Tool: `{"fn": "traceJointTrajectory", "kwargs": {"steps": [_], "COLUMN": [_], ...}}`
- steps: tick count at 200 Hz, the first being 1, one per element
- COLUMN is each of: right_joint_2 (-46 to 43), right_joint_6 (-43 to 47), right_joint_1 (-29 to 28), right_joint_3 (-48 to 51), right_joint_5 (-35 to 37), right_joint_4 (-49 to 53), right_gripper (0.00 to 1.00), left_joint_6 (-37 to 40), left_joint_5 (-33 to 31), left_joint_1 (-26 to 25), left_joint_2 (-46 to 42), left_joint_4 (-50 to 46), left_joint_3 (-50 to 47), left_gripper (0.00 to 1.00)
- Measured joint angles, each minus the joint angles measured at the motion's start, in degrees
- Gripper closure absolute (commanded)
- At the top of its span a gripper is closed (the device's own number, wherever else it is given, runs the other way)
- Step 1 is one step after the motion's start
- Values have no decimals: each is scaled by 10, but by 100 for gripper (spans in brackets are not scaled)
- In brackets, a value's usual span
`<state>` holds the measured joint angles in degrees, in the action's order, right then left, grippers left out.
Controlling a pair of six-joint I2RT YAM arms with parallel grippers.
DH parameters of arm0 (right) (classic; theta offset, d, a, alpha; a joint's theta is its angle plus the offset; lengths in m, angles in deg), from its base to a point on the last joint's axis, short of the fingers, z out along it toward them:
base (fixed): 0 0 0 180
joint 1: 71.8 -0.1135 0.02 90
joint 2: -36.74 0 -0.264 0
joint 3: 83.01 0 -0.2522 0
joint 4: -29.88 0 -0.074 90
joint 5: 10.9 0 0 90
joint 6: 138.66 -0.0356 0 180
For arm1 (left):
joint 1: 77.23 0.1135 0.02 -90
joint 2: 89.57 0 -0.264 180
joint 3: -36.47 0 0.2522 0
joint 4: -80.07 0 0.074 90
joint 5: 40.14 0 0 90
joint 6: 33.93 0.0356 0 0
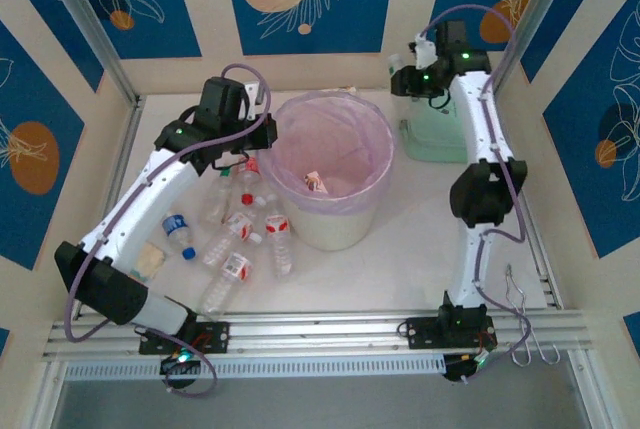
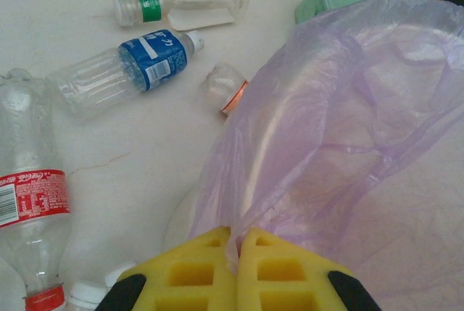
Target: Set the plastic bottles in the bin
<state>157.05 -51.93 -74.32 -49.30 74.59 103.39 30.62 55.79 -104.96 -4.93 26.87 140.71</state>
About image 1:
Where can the clear bottle green cap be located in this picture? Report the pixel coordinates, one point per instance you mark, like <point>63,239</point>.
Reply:
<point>217,199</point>

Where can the red white label bottle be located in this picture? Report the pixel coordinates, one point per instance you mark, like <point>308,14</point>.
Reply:
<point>225,284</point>
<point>235,234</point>

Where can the blue label water bottle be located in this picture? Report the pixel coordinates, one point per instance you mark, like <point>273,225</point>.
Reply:
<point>176,229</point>

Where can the red leaf label bottle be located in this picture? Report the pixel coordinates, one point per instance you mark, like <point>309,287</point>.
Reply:
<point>278,239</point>

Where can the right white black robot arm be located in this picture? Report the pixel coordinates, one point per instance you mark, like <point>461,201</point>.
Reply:
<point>475,114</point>

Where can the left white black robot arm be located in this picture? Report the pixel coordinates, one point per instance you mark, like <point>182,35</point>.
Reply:
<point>130,209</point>

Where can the bin with purple plastic liner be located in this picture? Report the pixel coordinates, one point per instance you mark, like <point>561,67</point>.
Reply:
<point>370,149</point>

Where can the cream waste bin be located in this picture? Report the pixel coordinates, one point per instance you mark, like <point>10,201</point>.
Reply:
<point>340,229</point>

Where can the clear bottle red cap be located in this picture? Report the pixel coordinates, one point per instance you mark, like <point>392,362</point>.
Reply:
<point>250,174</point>

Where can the thin snack wrapper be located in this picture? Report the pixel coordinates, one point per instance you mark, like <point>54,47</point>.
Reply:
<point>349,90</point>

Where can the small printed wrapper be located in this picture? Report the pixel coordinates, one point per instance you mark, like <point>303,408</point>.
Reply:
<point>315,181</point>

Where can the left black controller board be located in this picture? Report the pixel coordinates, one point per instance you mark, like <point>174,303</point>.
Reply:
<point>172,364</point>

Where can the black controller board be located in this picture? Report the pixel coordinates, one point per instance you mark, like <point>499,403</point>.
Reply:
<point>172,364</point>
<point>457,369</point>

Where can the right black controller board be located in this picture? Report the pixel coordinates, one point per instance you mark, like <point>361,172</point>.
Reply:
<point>457,369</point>

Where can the left aluminium side rail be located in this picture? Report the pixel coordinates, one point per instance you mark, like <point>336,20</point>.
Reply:
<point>122,159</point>

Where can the aluminium side rail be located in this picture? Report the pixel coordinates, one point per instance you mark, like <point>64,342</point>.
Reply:
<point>547,279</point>
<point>122,159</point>

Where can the left aluminium frame post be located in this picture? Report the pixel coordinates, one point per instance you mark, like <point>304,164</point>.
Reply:
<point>90,14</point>

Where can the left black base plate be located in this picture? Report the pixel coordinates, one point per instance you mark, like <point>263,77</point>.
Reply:
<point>215,336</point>

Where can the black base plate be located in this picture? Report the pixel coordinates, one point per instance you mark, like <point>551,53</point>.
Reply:
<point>420,333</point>
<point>215,336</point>

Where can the right aluminium side rail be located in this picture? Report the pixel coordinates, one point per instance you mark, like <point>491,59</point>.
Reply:
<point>547,279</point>

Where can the aluminium mounting rail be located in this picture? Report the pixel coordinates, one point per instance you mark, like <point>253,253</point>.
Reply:
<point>325,334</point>

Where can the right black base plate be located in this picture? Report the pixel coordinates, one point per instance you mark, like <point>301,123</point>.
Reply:
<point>420,333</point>

